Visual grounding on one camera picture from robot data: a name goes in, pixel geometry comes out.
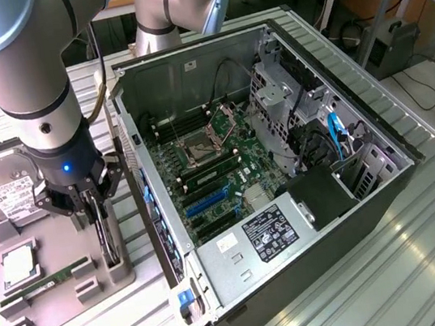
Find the black graphics card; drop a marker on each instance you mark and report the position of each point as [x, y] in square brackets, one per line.
[106, 237]

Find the silver CPU chip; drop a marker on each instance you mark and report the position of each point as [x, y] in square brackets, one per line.
[19, 266]

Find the grey power supply unit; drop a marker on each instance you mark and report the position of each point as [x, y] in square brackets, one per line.
[254, 247]

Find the blue expansion slot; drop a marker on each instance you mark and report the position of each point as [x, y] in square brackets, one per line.
[205, 203]

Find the green RAM stick on rack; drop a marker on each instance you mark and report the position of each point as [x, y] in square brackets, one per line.
[43, 284]

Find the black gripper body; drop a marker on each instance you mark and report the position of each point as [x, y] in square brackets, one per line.
[65, 161]

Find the blue case latch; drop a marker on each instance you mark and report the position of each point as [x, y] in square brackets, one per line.
[185, 299]

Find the silver hard disk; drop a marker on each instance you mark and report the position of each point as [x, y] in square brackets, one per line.
[3, 182]

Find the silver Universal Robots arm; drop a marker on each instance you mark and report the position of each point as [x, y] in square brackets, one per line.
[16, 78]

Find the black box device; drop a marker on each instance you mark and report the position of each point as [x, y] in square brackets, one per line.
[393, 48]

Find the black open PC case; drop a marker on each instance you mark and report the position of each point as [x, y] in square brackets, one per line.
[338, 259]

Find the grey parts rack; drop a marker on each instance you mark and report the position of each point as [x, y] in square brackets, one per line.
[63, 251]

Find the small silver heat sink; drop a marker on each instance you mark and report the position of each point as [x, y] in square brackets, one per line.
[253, 196]

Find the CPU socket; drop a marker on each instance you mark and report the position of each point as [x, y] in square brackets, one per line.
[200, 147]

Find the metal disk bay cage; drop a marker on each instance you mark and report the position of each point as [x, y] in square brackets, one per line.
[273, 97]

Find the metal socket cover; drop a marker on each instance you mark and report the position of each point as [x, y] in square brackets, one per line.
[221, 118]

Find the black plastic shroud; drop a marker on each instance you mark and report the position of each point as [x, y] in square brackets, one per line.
[321, 196]

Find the green motherboard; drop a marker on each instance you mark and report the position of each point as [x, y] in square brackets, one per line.
[244, 175]

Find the green installed RAM stick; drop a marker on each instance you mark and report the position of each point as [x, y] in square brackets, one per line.
[211, 175]

